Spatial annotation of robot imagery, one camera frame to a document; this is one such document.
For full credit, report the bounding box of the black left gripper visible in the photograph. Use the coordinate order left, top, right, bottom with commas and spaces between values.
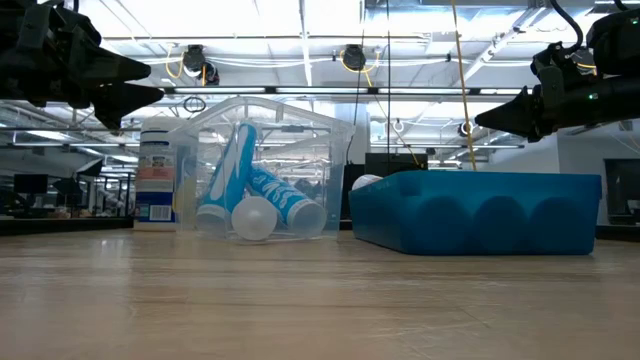
0, 0, 166, 131

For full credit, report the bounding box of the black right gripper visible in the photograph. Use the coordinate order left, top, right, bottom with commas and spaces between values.
473, 42, 597, 142

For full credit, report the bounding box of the blue silicone tube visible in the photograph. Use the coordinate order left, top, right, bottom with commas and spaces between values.
246, 164, 329, 239
230, 195, 279, 243
195, 120, 259, 237

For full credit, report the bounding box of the clear plastic bin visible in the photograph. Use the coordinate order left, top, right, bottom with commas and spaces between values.
168, 95, 357, 246

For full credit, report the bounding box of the white Lysol wipes canister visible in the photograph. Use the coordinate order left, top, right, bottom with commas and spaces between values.
133, 116, 189, 233

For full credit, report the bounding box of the blue plastic tray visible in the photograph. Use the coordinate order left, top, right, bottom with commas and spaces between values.
347, 169, 603, 258

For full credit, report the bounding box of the ceiling light bar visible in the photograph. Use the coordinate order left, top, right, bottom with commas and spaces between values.
163, 85, 525, 97

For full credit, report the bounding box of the yellow extension cable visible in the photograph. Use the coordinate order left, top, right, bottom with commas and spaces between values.
448, 0, 480, 172

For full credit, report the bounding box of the black ceiling cable reel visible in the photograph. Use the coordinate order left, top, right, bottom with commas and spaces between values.
181, 43, 222, 87
341, 43, 370, 72

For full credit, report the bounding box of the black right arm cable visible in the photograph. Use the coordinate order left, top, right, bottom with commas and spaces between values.
548, 0, 586, 52

